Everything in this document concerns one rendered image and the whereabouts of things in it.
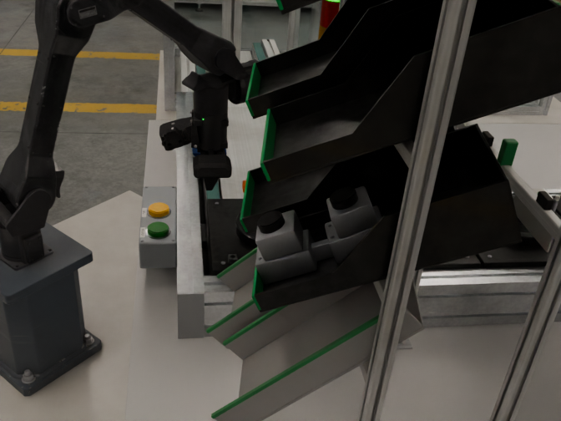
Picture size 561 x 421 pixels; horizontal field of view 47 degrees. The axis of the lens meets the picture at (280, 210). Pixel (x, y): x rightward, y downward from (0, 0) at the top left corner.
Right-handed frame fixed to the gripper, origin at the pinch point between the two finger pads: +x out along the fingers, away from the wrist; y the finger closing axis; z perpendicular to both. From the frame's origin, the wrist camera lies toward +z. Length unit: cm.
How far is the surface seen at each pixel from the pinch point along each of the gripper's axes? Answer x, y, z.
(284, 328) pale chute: 3.9, 36.5, -8.3
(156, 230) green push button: 12.4, -0.4, 9.6
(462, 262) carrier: 12.4, 12.0, -46.1
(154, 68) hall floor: 110, -358, 20
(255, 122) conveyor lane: 18, -61, -16
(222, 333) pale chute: 7.8, 32.9, -0.3
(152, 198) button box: 13.6, -13.9, 10.7
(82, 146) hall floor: 110, -230, 57
